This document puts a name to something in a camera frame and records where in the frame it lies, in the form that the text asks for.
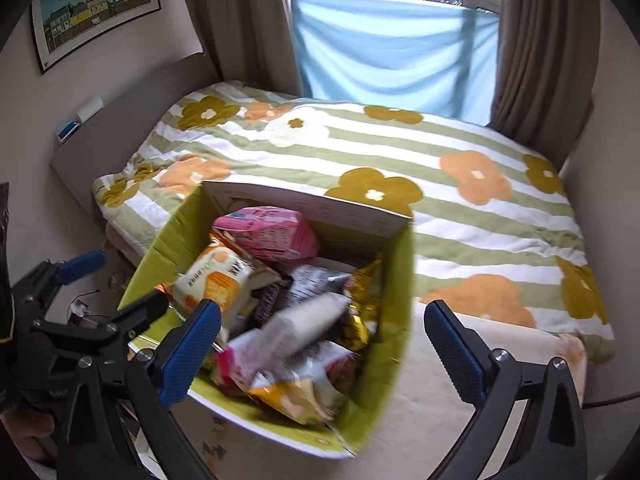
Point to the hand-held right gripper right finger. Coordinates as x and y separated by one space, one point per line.
455 350

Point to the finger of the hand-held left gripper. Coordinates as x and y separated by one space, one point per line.
135 312
82 262

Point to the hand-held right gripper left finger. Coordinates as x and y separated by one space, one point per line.
190 345

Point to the yellow-green cardboard box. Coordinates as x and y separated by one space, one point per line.
385 360

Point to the person's left hand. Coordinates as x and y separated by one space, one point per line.
22 430

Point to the pink bed sheet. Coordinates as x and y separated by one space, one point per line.
120 247

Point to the orange white snack packet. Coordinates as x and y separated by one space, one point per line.
220 280

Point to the dark purple snack packet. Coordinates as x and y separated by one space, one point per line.
267 305

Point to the red white snack packet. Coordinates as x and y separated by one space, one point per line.
280 365

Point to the pale floral tablecloth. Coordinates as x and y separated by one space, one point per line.
415 440

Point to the gold snack wrapper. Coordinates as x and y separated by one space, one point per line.
362 310

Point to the plain white snack packet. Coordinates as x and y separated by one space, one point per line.
300 322

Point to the black white snack packet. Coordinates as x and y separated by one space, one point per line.
310 282

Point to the pink snack packet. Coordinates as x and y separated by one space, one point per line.
270 235

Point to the green pillow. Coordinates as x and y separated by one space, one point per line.
600 347

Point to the white blue box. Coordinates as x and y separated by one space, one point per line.
80 117

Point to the beige headboard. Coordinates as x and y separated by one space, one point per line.
125 110

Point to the striped flower print blanket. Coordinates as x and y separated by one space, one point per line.
400 160

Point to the beige curtain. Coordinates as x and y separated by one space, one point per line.
235 20
540 50

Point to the light blue cloth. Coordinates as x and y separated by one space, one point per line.
390 55

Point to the wall poster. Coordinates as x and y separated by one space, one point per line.
90 5

